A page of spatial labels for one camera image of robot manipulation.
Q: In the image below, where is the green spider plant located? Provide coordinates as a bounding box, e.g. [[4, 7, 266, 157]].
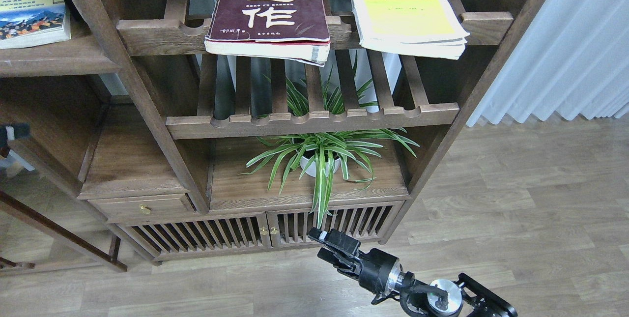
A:
[[240, 52, 421, 231]]

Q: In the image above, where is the brass drawer knob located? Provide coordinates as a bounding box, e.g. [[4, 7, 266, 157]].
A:
[[139, 204, 151, 215]]

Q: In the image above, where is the dark wooden bookshelf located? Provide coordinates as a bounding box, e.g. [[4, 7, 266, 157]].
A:
[[1, 0, 546, 264]]

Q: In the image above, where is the white plant pot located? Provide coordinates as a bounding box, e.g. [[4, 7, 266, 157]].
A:
[[299, 151, 341, 177]]

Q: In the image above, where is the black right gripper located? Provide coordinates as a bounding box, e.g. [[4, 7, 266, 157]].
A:
[[308, 228, 401, 298]]

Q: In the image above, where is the dark red book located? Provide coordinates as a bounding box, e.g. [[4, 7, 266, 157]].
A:
[[204, 0, 330, 67]]

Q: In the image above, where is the small white landscape-cover book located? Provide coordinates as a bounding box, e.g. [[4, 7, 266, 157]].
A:
[[0, 0, 71, 50]]

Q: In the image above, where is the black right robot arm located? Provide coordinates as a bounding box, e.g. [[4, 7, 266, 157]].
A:
[[308, 227, 517, 317]]

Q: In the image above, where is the yellow-green cover book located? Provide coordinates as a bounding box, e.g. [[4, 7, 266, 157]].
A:
[[351, 0, 469, 60]]

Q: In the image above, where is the white curtain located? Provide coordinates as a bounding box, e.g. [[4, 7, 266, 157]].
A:
[[466, 0, 629, 126]]

